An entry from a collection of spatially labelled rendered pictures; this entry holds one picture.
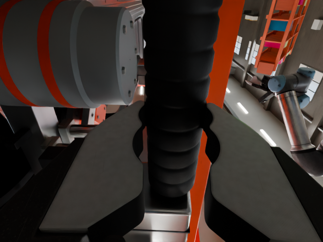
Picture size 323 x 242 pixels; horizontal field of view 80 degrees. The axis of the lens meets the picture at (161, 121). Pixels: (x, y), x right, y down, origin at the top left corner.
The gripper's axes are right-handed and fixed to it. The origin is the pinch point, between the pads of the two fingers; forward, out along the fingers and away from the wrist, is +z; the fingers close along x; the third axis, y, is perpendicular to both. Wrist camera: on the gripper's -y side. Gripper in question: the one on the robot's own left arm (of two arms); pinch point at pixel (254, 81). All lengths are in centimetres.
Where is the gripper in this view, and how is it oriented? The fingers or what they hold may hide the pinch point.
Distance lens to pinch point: 141.3
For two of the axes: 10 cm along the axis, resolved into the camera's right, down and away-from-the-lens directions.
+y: 1.4, -8.5, -5.1
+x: -9.4, 0.4, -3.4
